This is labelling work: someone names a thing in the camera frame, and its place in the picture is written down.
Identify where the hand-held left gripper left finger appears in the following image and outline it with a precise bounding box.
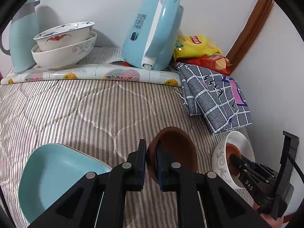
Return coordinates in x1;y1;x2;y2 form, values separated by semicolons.
28;139;148;228

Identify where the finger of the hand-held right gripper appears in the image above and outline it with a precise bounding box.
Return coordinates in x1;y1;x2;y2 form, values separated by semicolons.
228;154;247;174
242;157;258;170

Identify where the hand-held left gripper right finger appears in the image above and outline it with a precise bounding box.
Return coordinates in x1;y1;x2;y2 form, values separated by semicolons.
155;145;271;228

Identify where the small brown bowl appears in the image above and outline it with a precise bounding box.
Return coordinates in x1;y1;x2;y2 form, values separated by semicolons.
147;126;198;183
225;143;245;177

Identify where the white patterned bowl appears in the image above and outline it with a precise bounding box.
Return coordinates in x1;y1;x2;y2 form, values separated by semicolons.
211;131;255;190

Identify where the blue square plate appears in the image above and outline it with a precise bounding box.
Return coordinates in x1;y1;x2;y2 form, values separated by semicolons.
18;144;112;225

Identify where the person's right hand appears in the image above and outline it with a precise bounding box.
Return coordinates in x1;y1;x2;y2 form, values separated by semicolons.
254;201;284;228

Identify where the grey checkered cloth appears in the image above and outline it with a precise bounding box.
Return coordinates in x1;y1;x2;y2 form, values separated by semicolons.
177;62;253;135

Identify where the fruit print table mat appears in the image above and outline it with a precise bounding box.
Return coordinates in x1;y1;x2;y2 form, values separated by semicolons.
0;62;183;87

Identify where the red chips bag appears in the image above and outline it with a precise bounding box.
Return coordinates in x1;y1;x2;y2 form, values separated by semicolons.
177;55;232;75

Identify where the yellow chips bag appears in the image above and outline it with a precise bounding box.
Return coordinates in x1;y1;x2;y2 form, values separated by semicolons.
173;36;222;60

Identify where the large white ceramic bowl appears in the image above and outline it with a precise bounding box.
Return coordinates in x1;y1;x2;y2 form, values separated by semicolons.
31;31;98;70

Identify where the light blue electric kettle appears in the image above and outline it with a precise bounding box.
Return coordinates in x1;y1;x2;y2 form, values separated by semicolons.
122;0;184;71

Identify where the floral rimmed ceramic bowl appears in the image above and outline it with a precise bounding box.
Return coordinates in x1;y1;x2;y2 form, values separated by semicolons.
33;21;95;52

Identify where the light blue thermos jug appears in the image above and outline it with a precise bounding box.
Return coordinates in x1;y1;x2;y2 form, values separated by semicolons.
0;0;41;74

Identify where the black cable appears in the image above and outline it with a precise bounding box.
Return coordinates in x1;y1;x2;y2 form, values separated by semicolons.
288;155;302;180

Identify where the brown wooden door frame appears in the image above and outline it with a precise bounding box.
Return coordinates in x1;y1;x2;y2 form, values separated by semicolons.
224;0;276;74

